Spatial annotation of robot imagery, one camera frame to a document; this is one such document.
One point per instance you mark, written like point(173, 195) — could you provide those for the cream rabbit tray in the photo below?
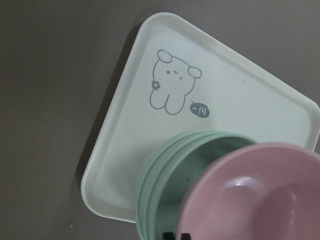
point(178, 79)

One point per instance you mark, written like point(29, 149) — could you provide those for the small pink bowl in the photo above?
point(266, 191)

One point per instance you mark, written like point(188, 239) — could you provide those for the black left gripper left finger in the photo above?
point(168, 237)

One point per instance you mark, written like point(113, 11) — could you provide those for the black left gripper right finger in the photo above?
point(185, 237)

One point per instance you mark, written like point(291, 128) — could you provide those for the stacked green bowls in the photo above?
point(170, 171)

